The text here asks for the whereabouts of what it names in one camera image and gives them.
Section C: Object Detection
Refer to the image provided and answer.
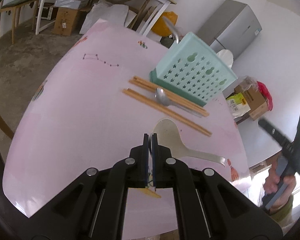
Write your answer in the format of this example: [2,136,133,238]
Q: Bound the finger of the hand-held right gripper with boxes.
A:
[258,118,294,153]

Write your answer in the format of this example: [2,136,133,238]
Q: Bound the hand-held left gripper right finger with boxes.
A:
[152,133,283,240]

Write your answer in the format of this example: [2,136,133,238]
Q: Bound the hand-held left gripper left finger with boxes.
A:
[31,133,150,240]

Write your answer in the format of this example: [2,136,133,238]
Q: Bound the cream rice paddle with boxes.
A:
[152,119,227,167]

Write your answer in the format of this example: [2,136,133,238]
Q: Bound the pile of wooden chopsticks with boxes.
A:
[122,76,213,137]

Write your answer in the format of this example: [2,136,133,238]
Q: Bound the small metal spoon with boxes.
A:
[155,87,204,117]

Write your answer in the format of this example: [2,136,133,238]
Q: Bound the white plastic ladle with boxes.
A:
[216,49,234,68]

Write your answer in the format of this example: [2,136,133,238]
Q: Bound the teal star-cut utensil holder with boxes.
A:
[149,32,238,106]

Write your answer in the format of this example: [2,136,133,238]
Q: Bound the large metal ladle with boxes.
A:
[163,17,182,45]

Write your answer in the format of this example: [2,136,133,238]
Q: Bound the person's right forearm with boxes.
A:
[264,194,294,223]

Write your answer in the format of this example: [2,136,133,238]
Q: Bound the person's right hand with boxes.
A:
[264,164,297,197]

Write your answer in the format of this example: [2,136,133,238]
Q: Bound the open cardboard box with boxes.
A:
[234,76,269,120]

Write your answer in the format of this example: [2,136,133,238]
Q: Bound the red cloth in box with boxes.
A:
[256,81,273,110]

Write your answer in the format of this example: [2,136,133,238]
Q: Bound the yellow and white rice bag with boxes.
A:
[226,92,251,118]

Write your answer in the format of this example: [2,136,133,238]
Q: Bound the grey refrigerator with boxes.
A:
[196,0,263,60]

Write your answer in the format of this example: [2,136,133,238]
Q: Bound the yellow plastic bag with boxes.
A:
[151,11,178,37]

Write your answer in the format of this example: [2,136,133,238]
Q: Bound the white sack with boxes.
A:
[80,2,129,34]

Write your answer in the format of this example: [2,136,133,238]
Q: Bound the brown cardboard box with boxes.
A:
[52,6,83,37]

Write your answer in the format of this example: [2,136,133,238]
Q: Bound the silver wrapped box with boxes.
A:
[54,0,89,10]

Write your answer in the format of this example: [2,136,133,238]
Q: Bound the white toaster oven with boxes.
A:
[41,4,56,20]

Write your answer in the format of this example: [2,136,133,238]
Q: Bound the wooden chair with dark seat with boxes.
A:
[0,0,41,44]

